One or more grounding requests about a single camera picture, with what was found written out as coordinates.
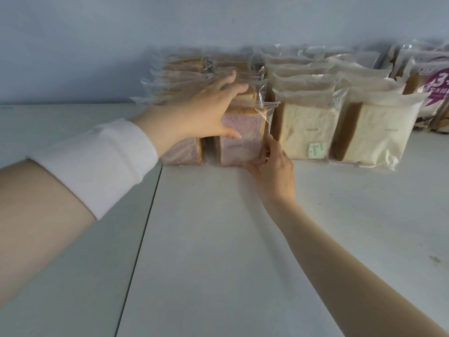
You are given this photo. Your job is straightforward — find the row of purple label packs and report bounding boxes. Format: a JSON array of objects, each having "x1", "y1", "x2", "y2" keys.
[{"x1": 387, "y1": 38, "x2": 449, "y2": 134}]

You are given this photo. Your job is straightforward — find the row of clear bread packs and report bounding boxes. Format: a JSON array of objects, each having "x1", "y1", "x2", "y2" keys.
[{"x1": 259, "y1": 45, "x2": 430, "y2": 171}]

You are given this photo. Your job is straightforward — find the person's right hand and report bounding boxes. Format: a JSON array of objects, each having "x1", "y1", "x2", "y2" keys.
[{"x1": 244, "y1": 135, "x2": 297, "y2": 204}]

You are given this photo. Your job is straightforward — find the clear bread packet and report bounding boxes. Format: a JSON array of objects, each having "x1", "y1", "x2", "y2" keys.
[
  {"x1": 329, "y1": 88, "x2": 430, "y2": 171},
  {"x1": 270, "y1": 89, "x2": 348, "y2": 161}
]

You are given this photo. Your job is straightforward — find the person's left forearm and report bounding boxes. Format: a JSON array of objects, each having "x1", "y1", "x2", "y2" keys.
[{"x1": 0, "y1": 101, "x2": 166, "y2": 309}]

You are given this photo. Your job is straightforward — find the person's right forearm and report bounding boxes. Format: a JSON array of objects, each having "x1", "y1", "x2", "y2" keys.
[{"x1": 263, "y1": 196, "x2": 449, "y2": 337}]

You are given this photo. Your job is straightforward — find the stack of purple swirl packs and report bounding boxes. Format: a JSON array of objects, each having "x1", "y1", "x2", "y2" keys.
[{"x1": 130, "y1": 48, "x2": 278, "y2": 166}]

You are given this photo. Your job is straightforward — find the white arm sleeve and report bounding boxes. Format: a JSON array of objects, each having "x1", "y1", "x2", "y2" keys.
[{"x1": 26, "y1": 118, "x2": 159, "y2": 220}]

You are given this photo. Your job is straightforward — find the person's left hand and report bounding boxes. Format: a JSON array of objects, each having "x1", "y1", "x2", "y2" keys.
[{"x1": 158, "y1": 72, "x2": 250, "y2": 158}]

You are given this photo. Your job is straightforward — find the white metal shelf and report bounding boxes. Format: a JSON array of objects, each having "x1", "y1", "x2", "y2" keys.
[{"x1": 0, "y1": 103, "x2": 449, "y2": 337}]

